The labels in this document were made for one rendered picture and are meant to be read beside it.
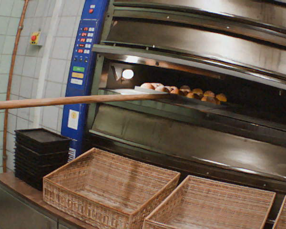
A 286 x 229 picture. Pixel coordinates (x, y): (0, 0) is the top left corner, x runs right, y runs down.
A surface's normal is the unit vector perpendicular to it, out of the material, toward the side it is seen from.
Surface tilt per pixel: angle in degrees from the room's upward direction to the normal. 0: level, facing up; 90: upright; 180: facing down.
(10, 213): 90
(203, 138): 70
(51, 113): 90
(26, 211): 90
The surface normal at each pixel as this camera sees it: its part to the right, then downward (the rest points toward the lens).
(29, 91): -0.47, 0.05
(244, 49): -0.39, -0.29
